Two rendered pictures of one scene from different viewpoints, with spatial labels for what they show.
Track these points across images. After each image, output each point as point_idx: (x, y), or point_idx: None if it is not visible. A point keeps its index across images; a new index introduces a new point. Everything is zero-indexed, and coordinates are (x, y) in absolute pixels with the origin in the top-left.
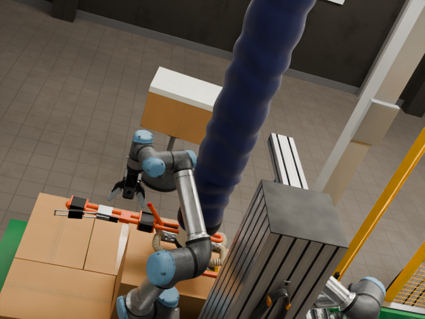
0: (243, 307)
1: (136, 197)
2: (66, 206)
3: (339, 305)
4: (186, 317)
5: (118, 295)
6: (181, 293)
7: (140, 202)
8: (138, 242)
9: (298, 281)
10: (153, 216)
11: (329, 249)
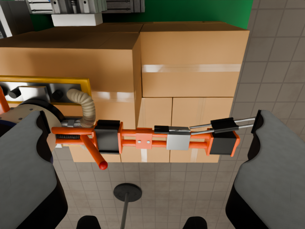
0: None
1: (50, 168)
2: (238, 135)
3: None
4: (49, 39)
5: (132, 44)
6: (46, 49)
7: (33, 128)
8: (123, 118)
9: None
10: (95, 146)
11: None
